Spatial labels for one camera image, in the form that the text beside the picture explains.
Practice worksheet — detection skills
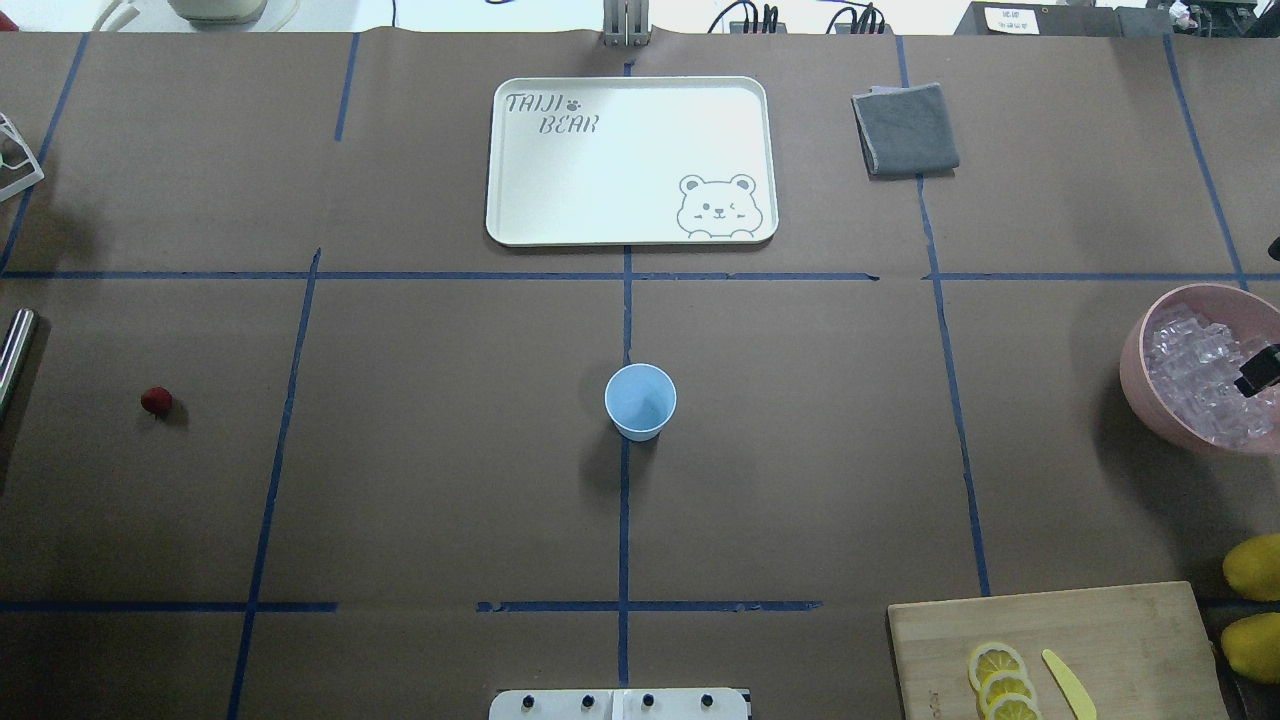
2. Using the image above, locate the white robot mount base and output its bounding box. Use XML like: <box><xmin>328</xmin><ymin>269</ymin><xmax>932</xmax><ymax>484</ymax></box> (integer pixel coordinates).
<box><xmin>488</xmin><ymin>687</ymin><xmax>753</xmax><ymax>719</ymax></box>

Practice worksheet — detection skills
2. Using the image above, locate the red strawberry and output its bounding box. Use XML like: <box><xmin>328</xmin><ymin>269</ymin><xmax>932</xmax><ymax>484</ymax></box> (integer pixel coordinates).
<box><xmin>140</xmin><ymin>386</ymin><xmax>175</xmax><ymax>418</ymax></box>

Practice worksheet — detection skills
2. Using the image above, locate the light blue plastic cup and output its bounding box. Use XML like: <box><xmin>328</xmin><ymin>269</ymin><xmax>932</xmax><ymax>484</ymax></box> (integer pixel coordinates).
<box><xmin>603</xmin><ymin>363</ymin><xmax>678</xmax><ymax>442</ymax></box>

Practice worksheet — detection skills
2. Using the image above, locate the lemon slice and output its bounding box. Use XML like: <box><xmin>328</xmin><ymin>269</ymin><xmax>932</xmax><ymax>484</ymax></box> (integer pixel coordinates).
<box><xmin>966</xmin><ymin>641</ymin><xmax>1027</xmax><ymax>692</ymax></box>
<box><xmin>984</xmin><ymin>693</ymin><xmax>1042</xmax><ymax>720</ymax></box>
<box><xmin>977</xmin><ymin>671</ymin><xmax>1038</xmax><ymax>714</ymax></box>

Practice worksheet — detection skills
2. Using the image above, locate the whole yellow lemon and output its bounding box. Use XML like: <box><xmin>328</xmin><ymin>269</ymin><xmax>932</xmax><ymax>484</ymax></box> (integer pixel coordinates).
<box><xmin>1220</xmin><ymin>612</ymin><xmax>1279</xmax><ymax>685</ymax></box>
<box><xmin>1222</xmin><ymin>533</ymin><xmax>1279</xmax><ymax>603</ymax></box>

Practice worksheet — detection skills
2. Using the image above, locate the grey folded cloth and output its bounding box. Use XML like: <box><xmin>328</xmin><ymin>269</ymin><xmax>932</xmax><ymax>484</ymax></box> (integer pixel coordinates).
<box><xmin>851</xmin><ymin>82</ymin><xmax>960</xmax><ymax>178</ymax></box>

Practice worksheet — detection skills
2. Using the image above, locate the white bear serving tray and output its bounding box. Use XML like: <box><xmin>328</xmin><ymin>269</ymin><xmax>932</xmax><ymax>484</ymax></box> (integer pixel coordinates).
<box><xmin>485</xmin><ymin>76</ymin><xmax>780</xmax><ymax>249</ymax></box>

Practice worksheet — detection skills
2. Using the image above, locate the aluminium frame post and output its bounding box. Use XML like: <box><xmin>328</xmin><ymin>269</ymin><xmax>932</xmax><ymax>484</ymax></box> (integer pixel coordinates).
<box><xmin>602</xmin><ymin>0</ymin><xmax>652</xmax><ymax>47</ymax></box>

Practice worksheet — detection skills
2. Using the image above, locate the wooden cutting board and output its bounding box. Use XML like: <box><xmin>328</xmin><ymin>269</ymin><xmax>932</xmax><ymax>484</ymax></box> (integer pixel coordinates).
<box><xmin>887</xmin><ymin>582</ymin><xmax>1228</xmax><ymax>719</ymax></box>

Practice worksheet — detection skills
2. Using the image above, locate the yellow plastic knife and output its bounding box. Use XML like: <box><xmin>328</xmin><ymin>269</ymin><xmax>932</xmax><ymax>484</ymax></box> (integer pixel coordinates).
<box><xmin>1041</xmin><ymin>648</ymin><xmax>1100</xmax><ymax>720</ymax></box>

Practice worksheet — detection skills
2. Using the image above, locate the steel muddler black tip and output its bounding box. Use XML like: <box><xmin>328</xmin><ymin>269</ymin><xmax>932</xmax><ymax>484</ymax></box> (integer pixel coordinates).
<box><xmin>1</xmin><ymin>307</ymin><xmax>38</xmax><ymax>416</ymax></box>

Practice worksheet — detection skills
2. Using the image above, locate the white wire cup rack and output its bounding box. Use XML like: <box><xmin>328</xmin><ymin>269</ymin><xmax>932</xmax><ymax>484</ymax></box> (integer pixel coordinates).
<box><xmin>1</xmin><ymin>113</ymin><xmax>45</xmax><ymax>202</ymax></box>

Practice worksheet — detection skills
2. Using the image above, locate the pink bowl of ice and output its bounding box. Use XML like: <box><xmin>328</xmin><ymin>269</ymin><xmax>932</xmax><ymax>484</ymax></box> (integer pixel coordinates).
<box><xmin>1119</xmin><ymin>283</ymin><xmax>1279</xmax><ymax>456</ymax></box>

